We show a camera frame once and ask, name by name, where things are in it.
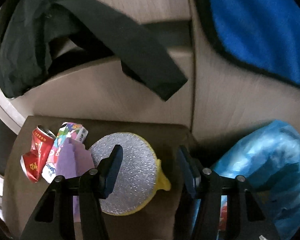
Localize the blue trash bag liner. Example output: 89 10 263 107
197 120 300 239

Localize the crushed red soda can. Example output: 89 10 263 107
20 125 56 183

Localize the colourful milk carton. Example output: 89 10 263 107
41 121 89 184

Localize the silver round yellow pad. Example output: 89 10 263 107
89 132 172 216

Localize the black cloth bag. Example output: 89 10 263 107
0 0 188 101

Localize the blue hanging towel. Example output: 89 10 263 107
194 0 300 88

